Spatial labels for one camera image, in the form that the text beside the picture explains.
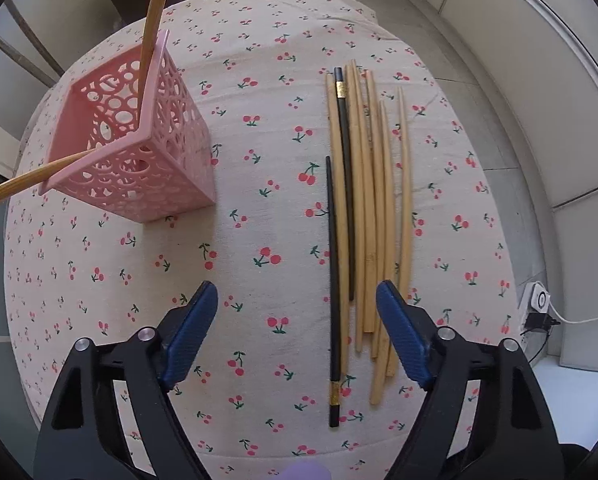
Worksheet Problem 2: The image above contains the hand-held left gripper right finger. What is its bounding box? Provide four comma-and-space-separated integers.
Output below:
375, 280, 565, 480

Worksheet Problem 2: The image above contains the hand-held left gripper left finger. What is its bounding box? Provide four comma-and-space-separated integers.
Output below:
33, 280, 220, 480

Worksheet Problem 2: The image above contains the black chopstick gold band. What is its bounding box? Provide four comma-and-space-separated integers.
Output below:
325, 155, 342, 429
334, 67, 356, 302

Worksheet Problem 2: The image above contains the bamboo chopstick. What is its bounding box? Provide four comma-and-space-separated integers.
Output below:
0, 149, 97, 216
365, 70, 387, 361
369, 100, 397, 406
345, 62, 367, 353
138, 0, 177, 128
326, 74, 352, 378
351, 58, 380, 360

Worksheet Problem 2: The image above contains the pink perforated utensil basket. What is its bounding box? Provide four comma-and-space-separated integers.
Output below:
38, 29, 217, 225

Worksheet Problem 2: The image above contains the white power adapter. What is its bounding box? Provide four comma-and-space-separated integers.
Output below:
518, 281, 551, 322

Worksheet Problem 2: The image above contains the black plug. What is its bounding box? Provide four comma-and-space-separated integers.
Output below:
523, 312, 562, 333

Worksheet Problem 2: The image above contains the purple rounded object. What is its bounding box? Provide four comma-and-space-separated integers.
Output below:
279, 462, 332, 480

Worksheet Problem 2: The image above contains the cherry print tablecloth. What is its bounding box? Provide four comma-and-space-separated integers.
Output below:
3, 0, 527, 480

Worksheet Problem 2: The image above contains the white cable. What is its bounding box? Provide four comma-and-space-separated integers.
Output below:
546, 302, 598, 325

